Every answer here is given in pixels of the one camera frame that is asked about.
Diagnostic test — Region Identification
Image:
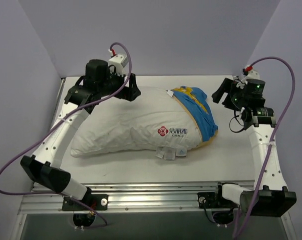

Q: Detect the blue Pikachu pillowcase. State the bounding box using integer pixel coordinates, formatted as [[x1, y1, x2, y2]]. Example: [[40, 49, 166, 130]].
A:
[[167, 86, 218, 148]]

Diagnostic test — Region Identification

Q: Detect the white pillow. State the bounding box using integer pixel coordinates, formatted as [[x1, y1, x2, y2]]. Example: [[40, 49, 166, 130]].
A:
[[71, 86, 204, 158]]

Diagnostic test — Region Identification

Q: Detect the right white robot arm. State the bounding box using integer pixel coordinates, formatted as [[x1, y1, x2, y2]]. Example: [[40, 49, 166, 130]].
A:
[[212, 78, 296, 218]]

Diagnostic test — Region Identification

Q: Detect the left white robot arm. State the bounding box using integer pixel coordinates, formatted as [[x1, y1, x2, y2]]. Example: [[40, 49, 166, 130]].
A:
[[21, 55, 141, 210]]

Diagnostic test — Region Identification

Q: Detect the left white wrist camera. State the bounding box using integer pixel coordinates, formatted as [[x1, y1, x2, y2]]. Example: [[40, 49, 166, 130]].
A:
[[108, 49, 128, 77]]

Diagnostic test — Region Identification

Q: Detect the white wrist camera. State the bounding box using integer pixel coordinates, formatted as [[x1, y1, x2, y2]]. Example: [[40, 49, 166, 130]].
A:
[[108, 49, 128, 77], [234, 66, 260, 89]]

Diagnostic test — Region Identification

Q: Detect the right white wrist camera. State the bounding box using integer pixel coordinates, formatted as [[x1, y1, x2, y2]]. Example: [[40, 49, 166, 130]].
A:
[[234, 66, 260, 89]]

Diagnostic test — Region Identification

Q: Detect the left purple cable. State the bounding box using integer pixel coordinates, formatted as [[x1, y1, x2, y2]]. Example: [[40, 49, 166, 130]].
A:
[[0, 42, 131, 196]]

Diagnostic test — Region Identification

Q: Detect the purple cable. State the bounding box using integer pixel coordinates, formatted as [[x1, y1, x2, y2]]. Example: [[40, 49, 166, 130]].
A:
[[0, 42, 131, 196], [232, 56, 296, 238]]

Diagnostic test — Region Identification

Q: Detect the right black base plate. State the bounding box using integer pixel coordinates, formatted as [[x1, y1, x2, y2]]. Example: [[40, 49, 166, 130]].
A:
[[197, 191, 233, 209]]

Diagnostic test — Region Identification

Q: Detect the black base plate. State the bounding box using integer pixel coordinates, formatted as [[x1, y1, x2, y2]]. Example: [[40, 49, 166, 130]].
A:
[[62, 193, 108, 212], [197, 191, 233, 209]]

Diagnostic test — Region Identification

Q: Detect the aluminium frame rail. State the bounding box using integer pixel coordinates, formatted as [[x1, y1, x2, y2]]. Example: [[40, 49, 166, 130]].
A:
[[15, 74, 289, 215]]

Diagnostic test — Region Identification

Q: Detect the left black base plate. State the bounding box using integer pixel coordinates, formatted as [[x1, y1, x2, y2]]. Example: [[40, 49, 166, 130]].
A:
[[62, 193, 108, 212]]

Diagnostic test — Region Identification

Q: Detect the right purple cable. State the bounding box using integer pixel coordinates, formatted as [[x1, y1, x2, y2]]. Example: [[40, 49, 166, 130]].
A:
[[232, 56, 296, 238]]

